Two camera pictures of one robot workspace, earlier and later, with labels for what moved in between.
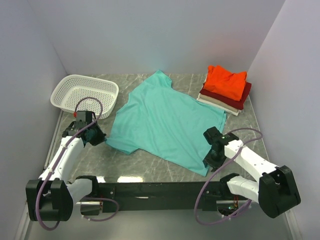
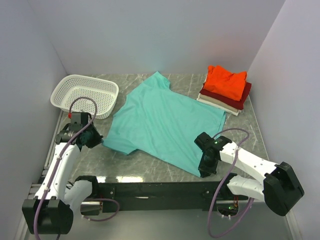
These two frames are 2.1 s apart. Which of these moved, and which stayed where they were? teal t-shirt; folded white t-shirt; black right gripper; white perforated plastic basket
Moved: black right gripper
Stayed: folded white t-shirt; white perforated plastic basket; teal t-shirt
